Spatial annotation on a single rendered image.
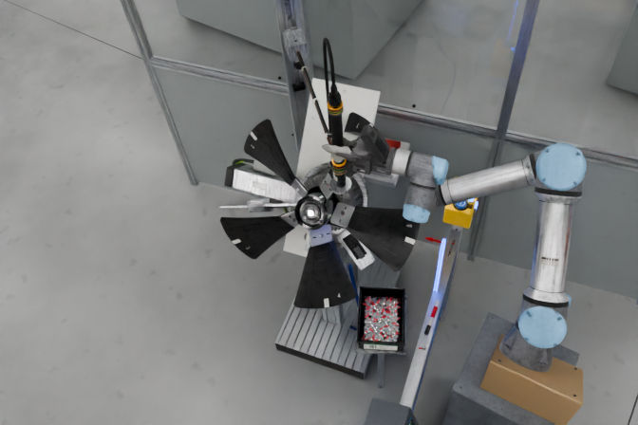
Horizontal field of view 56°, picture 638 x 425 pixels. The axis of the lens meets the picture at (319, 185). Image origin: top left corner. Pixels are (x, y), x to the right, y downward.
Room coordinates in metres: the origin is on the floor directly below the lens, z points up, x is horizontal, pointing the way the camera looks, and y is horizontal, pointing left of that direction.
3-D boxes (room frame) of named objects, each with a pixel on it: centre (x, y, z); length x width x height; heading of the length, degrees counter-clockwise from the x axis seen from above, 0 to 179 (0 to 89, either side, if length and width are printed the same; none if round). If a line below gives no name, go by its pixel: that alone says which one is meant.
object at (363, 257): (1.19, -0.13, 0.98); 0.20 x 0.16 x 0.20; 154
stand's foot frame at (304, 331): (1.43, -0.04, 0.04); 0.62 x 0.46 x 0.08; 154
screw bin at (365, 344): (0.95, -0.17, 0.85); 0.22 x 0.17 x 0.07; 170
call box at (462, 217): (1.30, -0.52, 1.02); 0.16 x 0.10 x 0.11; 154
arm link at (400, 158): (1.11, -0.24, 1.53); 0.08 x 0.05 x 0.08; 154
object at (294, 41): (1.81, 0.03, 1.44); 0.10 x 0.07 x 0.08; 9
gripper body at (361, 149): (1.14, -0.17, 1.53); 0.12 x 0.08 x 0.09; 64
